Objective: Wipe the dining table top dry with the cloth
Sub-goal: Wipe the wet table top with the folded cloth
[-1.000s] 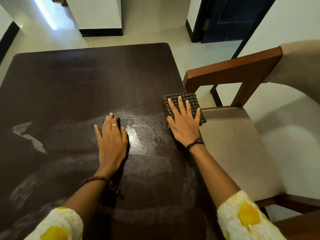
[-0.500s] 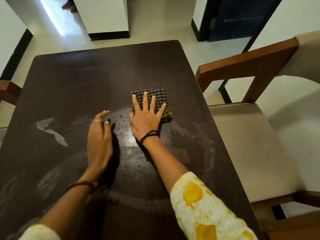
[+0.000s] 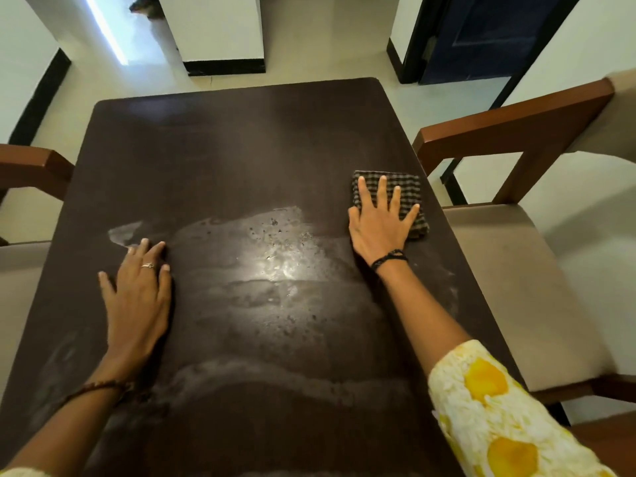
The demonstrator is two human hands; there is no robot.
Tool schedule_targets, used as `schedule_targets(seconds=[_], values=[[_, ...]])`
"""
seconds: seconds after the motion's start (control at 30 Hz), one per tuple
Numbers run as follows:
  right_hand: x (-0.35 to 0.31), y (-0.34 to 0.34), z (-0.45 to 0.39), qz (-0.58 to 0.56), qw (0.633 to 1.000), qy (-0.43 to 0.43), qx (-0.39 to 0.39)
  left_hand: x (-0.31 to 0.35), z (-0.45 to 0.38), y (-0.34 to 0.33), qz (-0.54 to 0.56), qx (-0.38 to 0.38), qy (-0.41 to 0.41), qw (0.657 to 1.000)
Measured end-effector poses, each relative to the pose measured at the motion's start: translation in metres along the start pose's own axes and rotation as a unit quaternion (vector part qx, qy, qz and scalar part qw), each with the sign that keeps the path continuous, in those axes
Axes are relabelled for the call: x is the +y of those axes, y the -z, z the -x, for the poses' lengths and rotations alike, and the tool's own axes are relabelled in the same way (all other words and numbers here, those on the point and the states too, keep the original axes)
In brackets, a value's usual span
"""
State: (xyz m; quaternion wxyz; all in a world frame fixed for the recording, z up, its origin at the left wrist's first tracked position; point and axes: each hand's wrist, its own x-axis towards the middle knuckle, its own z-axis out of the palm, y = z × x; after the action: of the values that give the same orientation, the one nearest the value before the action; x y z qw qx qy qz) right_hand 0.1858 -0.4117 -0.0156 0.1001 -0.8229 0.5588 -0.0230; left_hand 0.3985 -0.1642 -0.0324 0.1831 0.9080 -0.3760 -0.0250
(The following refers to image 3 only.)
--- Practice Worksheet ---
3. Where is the person's right forearm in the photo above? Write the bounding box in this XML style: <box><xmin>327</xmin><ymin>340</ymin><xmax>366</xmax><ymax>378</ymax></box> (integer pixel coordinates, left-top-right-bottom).
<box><xmin>375</xmin><ymin>255</ymin><xmax>473</xmax><ymax>376</ymax></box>

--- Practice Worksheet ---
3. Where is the dark checkered cleaning cloth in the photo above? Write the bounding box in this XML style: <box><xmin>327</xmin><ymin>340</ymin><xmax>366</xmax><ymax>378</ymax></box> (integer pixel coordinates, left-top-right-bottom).
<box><xmin>351</xmin><ymin>170</ymin><xmax>431</xmax><ymax>240</ymax></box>

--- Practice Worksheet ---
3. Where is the person's right hand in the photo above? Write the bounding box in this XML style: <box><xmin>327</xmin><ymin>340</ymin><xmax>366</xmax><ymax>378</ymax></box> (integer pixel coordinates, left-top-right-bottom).
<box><xmin>347</xmin><ymin>175</ymin><xmax>421</xmax><ymax>269</ymax></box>

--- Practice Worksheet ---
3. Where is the wooden chair with beige cushion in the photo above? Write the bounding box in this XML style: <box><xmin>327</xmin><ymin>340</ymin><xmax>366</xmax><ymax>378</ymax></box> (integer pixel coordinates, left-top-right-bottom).
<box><xmin>0</xmin><ymin>143</ymin><xmax>76</xmax><ymax>393</ymax></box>
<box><xmin>412</xmin><ymin>69</ymin><xmax>636</xmax><ymax>477</ymax></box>

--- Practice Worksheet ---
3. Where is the person's left forearm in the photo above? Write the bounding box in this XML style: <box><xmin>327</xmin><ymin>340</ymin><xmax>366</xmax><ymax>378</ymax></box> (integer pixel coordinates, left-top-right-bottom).
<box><xmin>0</xmin><ymin>382</ymin><xmax>130</xmax><ymax>477</ymax></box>

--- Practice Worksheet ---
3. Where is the brown bead bracelet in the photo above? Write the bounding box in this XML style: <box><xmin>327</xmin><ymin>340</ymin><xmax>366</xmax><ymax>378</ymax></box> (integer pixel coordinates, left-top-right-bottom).
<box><xmin>59</xmin><ymin>380</ymin><xmax>135</xmax><ymax>408</ymax></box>

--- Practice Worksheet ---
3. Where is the dark blue door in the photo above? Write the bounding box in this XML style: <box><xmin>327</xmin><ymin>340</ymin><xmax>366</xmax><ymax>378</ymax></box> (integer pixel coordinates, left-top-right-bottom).
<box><xmin>401</xmin><ymin>0</ymin><xmax>582</xmax><ymax>86</ymax></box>

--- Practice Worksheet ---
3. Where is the person's left hand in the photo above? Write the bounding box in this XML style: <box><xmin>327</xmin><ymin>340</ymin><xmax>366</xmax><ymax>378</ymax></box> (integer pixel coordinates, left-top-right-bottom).
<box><xmin>97</xmin><ymin>238</ymin><xmax>173</xmax><ymax>382</ymax></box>

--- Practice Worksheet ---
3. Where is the dark brown table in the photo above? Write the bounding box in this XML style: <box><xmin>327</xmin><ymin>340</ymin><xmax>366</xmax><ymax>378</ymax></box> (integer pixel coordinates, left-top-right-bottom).
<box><xmin>0</xmin><ymin>77</ymin><xmax>527</xmax><ymax>477</ymax></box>

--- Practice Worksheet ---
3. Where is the black cord bracelet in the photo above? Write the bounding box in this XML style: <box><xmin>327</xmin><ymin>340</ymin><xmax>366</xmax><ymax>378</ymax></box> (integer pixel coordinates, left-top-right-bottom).
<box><xmin>370</xmin><ymin>248</ymin><xmax>409</xmax><ymax>273</ymax></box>

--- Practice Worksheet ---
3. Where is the white and yellow patterned garment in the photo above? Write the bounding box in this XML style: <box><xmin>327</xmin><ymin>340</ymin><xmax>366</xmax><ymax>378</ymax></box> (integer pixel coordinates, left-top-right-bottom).
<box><xmin>0</xmin><ymin>340</ymin><xmax>619</xmax><ymax>477</ymax></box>

